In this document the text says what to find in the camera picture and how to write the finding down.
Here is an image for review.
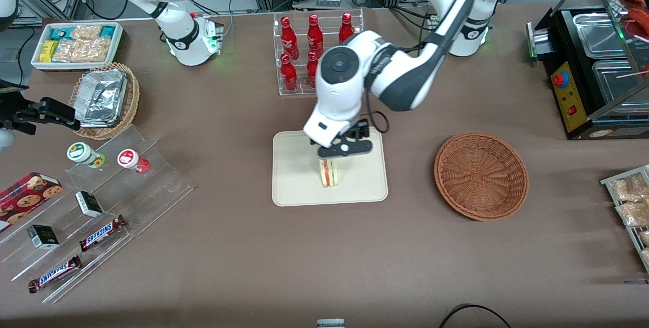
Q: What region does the triangle sandwich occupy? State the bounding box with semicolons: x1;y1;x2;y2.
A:
318;158;341;188

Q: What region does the beige plastic tray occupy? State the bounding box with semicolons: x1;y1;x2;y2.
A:
272;126;389;207

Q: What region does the light wicker basket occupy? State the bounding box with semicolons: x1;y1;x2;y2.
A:
68;62;141;141

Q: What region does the round brown wicker basket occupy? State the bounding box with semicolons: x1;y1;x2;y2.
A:
434;131;529;222

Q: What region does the tray of snack bags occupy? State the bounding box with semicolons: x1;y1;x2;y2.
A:
600;165;649;274

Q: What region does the clear acrylic bottle rack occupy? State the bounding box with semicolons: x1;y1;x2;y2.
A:
273;8;365;97

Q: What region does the aluminium foil containers stack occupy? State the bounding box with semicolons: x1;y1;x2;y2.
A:
75;68;129;128

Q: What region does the green lid cup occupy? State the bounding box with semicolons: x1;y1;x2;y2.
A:
67;142;106;169

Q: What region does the red cola bottle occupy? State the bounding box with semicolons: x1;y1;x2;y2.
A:
280;16;300;61
306;51;320;89
338;12;355;45
280;54;299;92
307;14;325;60

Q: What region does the yellow snack packet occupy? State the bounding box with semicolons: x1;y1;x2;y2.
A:
40;40;59;63

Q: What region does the large clear cracker bag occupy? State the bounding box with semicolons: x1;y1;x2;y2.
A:
51;38;113;63

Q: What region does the red cookie box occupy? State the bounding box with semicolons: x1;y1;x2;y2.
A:
0;172;64;232

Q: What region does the small clear cracker bag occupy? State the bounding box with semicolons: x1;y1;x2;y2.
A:
71;24;103;43

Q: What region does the red lid cup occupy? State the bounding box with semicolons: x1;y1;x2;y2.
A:
117;149;151;174

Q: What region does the white snack bin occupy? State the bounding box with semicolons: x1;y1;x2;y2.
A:
30;21;125;72

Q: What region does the small black box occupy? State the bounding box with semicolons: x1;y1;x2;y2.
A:
27;225;61;250
75;191;105;218

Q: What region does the clear acrylic stepped shelf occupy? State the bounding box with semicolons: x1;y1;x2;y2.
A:
0;124;194;304

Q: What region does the snickers bar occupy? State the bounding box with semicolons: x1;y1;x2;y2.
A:
79;215;128;252
28;255;82;294

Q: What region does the black hot food case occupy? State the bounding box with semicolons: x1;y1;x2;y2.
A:
526;0;649;141

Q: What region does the steel food pan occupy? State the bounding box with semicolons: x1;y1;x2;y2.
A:
572;11;632;59
592;59;649;117

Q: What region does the clear bag of snacks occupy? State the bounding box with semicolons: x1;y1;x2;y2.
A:
610;174;649;203
616;201;649;228

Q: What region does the red skewered food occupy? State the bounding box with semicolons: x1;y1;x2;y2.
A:
620;0;649;40

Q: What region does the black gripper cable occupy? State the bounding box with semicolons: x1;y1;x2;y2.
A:
364;96;390;135

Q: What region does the black floor cable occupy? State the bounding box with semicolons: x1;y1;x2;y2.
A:
439;304;513;328

